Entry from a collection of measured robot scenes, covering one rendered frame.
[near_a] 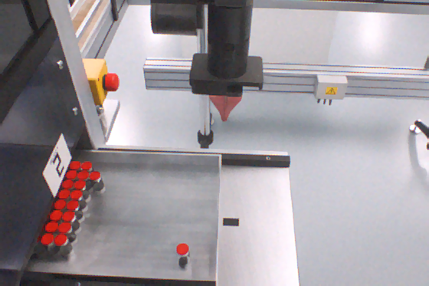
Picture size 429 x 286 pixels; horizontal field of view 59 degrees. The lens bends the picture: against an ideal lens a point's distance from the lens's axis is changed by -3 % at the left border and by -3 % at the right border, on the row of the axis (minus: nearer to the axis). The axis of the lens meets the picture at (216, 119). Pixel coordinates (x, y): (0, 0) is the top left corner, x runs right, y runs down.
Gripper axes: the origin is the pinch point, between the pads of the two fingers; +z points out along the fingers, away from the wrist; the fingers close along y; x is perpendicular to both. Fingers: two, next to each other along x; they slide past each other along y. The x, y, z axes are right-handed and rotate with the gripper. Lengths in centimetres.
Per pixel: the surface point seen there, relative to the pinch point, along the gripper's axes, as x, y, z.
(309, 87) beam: -86, -35, 59
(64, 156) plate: 4.1, 26.3, 7.7
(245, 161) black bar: -6.9, -4.7, 18.6
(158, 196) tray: 1.8, 11.8, 20.4
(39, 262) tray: 16.6, 29.9, 21.0
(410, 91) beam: -86, -78, 58
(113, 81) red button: -17.2, 23.3, 8.0
